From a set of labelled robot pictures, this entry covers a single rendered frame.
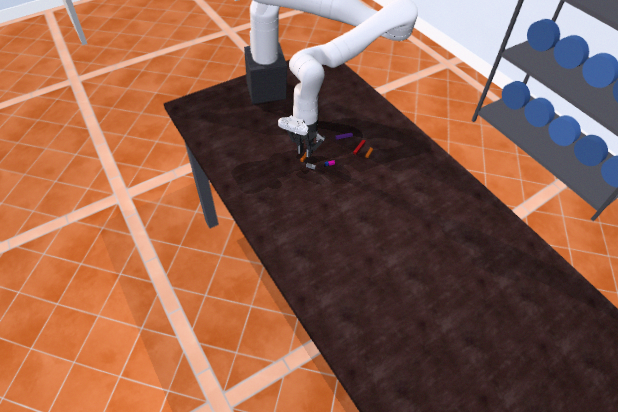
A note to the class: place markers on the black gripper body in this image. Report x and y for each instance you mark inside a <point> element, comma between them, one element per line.
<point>312,128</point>

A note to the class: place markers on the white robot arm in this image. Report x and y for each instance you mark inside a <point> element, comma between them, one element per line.
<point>306,64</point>

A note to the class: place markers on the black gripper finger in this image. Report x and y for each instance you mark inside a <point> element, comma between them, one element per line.
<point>297,139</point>
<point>310,144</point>

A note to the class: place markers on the red rod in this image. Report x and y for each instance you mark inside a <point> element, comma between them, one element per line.
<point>359,147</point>

